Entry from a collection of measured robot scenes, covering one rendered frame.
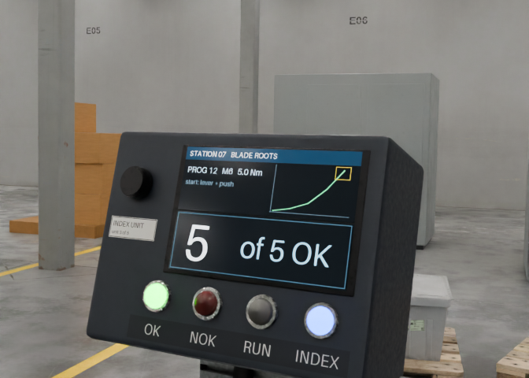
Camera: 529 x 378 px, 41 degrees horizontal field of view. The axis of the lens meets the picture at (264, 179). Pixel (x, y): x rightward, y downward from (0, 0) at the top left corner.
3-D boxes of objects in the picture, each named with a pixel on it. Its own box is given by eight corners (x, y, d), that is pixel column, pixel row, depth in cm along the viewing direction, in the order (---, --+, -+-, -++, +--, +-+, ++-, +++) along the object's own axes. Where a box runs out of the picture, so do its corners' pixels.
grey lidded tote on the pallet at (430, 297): (444, 332, 401) (446, 274, 399) (449, 365, 342) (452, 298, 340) (371, 326, 410) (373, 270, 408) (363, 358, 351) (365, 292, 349)
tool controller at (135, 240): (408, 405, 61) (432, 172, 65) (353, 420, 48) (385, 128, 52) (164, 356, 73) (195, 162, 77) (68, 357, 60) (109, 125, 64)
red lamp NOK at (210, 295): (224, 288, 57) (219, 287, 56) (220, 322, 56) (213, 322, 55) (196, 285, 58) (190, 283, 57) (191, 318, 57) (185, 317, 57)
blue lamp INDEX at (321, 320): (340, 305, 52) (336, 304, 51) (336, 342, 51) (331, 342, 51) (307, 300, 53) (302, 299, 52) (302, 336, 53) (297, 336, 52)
